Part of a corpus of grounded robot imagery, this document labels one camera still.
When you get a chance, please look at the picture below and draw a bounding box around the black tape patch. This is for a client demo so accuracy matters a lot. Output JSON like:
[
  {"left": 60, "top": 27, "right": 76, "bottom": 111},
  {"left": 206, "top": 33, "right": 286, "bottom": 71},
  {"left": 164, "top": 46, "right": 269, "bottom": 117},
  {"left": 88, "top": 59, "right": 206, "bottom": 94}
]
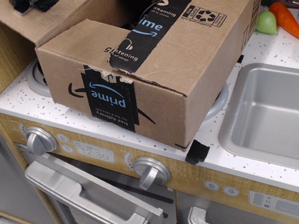
[{"left": 185, "top": 140, "right": 210, "bottom": 165}]

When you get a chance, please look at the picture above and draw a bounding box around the grey front burner ring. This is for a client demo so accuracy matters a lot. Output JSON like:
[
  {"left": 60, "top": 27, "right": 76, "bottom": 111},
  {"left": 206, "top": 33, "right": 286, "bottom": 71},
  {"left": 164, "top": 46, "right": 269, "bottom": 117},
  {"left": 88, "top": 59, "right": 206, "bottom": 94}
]
[{"left": 197, "top": 84, "right": 234, "bottom": 122}]

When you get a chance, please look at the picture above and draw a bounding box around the green toy vegetable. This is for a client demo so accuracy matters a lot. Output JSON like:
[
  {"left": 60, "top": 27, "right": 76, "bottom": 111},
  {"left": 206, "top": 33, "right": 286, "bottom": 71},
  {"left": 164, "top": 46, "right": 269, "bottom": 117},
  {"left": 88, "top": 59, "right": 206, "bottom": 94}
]
[{"left": 256, "top": 11, "right": 277, "bottom": 35}]

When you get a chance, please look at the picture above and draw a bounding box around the silver dishwasher door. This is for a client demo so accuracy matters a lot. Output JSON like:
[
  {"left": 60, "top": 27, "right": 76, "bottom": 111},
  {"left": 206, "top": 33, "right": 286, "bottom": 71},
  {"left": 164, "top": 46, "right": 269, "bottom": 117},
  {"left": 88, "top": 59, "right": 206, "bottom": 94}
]
[{"left": 177, "top": 191, "right": 299, "bottom": 224}]

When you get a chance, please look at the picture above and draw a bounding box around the cardboard Amazon Prime box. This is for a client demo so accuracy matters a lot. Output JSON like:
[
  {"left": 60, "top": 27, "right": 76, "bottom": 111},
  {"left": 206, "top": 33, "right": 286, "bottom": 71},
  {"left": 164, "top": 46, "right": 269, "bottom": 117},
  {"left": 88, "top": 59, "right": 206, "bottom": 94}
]
[{"left": 0, "top": 0, "right": 260, "bottom": 150}]

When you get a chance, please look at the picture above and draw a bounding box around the silver stove knob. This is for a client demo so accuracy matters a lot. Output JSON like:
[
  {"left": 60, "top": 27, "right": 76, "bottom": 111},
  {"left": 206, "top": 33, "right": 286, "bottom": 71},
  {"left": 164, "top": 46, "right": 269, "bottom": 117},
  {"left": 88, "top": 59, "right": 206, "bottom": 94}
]
[
  {"left": 133, "top": 157, "right": 171, "bottom": 190},
  {"left": 26, "top": 126, "right": 58, "bottom": 156}
]

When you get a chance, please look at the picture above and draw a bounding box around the grey stove burner ring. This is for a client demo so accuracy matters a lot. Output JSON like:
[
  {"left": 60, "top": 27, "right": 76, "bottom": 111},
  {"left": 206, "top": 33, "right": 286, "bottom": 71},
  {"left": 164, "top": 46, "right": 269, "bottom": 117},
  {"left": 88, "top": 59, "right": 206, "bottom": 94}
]
[{"left": 23, "top": 58, "right": 51, "bottom": 100}]

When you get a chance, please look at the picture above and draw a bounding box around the silver toy oven door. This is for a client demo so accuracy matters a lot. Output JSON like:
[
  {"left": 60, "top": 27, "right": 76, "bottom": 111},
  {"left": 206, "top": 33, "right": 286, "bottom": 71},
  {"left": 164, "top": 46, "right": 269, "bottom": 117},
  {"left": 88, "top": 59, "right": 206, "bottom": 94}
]
[{"left": 25, "top": 157, "right": 164, "bottom": 224}]

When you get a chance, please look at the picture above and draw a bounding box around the orange toy carrot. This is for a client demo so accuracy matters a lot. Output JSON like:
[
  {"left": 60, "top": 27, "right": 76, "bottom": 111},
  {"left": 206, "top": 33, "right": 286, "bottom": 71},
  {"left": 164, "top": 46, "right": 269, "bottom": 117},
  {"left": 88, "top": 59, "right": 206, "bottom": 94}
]
[{"left": 269, "top": 2, "right": 299, "bottom": 38}]

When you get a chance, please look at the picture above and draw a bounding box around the right silver stove knob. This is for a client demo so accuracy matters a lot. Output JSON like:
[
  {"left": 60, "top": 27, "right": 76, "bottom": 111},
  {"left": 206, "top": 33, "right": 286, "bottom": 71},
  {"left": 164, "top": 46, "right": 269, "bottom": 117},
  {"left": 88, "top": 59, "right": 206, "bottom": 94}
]
[{"left": 133, "top": 157, "right": 171, "bottom": 190}]

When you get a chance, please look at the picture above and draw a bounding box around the left silver stove knob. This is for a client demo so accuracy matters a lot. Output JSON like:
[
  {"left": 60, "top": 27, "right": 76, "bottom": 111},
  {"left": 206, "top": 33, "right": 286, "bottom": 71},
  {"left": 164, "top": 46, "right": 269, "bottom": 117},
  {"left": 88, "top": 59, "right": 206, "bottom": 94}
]
[{"left": 26, "top": 126, "right": 58, "bottom": 156}]

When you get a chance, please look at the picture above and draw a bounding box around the silver toy sink basin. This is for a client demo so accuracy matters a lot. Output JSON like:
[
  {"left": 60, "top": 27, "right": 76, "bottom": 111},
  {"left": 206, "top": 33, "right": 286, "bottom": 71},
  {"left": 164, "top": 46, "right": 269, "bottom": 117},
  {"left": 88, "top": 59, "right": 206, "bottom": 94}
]
[{"left": 218, "top": 63, "right": 299, "bottom": 169}]

